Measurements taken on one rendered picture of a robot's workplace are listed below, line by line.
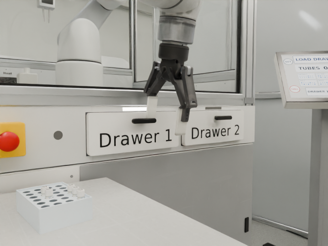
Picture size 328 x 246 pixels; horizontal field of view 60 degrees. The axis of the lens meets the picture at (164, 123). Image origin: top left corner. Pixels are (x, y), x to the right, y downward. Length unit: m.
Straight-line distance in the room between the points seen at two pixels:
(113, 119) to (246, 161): 0.61
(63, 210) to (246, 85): 0.86
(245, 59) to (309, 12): 1.23
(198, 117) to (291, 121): 1.43
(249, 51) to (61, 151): 0.78
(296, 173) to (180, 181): 1.49
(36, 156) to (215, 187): 0.62
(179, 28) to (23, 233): 0.51
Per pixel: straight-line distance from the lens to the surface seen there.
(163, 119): 0.85
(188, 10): 0.69
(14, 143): 0.64
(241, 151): 1.14
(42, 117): 0.72
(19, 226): 0.52
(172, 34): 0.69
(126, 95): 0.80
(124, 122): 0.78
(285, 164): 2.35
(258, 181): 2.48
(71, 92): 0.74
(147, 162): 0.85
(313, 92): 1.33
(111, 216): 0.51
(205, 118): 0.96
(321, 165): 1.46
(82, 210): 0.49
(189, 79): 0.67
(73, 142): 0.75
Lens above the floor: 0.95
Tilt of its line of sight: 4 degrees down
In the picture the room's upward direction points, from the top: straight up
